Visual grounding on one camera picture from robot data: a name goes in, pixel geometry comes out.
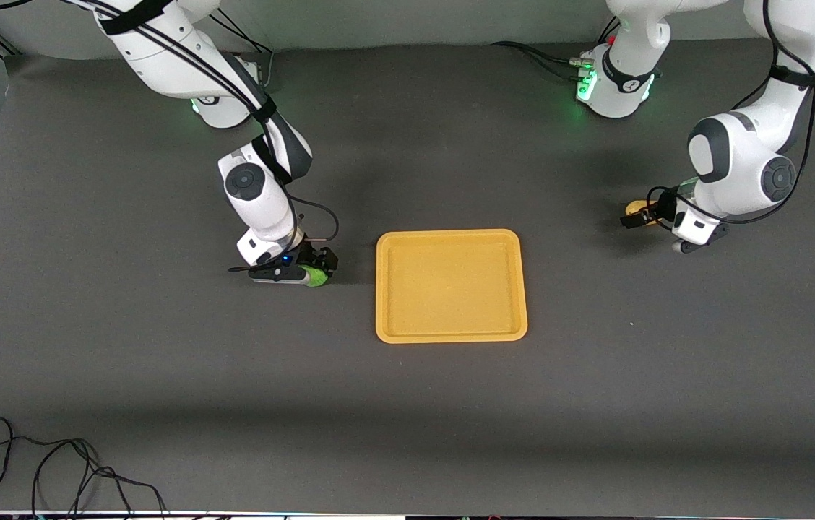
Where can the yellow plastic tray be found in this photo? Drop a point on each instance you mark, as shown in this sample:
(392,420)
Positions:
(451,286)

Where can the yellow potato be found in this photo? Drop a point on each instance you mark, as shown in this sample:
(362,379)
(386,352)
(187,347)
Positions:
(636,208)

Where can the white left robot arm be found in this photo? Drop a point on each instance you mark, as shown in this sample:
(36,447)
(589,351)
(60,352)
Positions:
(732,173)

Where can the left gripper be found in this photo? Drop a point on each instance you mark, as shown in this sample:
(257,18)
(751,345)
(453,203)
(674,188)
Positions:
(662,211)

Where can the green apple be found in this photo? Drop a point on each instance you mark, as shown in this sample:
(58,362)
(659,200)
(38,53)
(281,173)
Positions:
(317,276)

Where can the dark grey table mat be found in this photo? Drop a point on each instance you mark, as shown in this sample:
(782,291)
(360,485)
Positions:
(162,361)

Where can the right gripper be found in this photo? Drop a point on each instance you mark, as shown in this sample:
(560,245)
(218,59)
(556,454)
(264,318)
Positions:
(308,257)

